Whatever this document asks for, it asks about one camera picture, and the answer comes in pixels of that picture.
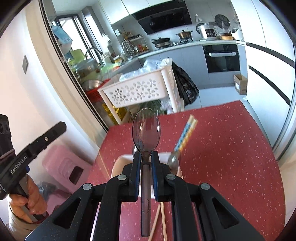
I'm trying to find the cardboard box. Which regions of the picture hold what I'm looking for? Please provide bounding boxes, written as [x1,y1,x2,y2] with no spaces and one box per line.
[234,74,247,95]

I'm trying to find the pink plastic stool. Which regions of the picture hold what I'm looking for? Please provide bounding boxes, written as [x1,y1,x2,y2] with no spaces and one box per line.
[42,146,92,213]

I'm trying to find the blue patterned wooden chopstick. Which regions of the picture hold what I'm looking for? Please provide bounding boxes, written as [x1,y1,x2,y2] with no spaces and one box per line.
[178,119,198,152]

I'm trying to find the plain wooden chopstick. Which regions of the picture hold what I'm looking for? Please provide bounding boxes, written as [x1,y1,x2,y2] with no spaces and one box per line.
[161,202,167,241]
[148,204,161,241]

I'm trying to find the small metal spoon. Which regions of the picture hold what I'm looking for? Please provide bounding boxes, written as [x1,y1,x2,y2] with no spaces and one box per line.
[168,151,181,175]

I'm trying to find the pink utensil holder caddy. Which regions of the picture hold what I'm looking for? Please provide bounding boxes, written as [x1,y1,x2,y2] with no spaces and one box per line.
[111,151,183,200]

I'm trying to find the green vegetables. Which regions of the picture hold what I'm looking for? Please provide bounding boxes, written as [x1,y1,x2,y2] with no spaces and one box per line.
[139,100,167,115]

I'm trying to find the red plastic basket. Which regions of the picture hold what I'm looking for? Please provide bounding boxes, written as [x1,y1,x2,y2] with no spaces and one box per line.
[86,78,110,102]

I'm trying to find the white refrigerator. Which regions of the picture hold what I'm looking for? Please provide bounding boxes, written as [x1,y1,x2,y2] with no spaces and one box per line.
[247,1,295,147]

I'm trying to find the white rice cooker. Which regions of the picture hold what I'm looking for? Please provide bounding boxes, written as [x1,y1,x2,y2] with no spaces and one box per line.
[196,23,218,41]

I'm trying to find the black range hood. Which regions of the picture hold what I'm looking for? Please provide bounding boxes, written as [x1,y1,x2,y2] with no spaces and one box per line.
[132,1,192,35]

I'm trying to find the person left hand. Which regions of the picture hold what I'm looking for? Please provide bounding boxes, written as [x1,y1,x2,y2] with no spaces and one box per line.
[9,175,47,223]

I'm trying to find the translucent brown plastic spoon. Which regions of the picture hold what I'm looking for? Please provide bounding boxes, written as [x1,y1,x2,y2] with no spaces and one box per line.
[132,108,160,237]

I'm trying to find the black garbage bag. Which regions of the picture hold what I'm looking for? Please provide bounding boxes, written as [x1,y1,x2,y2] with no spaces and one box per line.
[171,62,199,106]

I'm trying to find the golden cooking pot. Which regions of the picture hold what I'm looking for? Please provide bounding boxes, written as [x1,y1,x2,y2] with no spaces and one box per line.
[176,30,192,40]

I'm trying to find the white flower pattern basket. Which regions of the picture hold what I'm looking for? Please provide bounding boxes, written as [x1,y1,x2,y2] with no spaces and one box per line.
[98,58,179,124]

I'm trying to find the black built-in oven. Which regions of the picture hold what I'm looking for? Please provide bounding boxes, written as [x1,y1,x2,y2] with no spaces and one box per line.
[203,44,240,73]

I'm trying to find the kitchen faucet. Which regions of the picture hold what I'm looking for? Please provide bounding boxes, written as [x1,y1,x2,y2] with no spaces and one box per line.
[85,47,105,67]

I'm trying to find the black wok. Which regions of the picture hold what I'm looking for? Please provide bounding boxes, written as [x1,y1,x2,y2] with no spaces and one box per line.
[151,38,171,48]

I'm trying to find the metal bowl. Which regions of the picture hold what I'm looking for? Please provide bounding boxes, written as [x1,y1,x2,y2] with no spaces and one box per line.
[81,79,103,91]

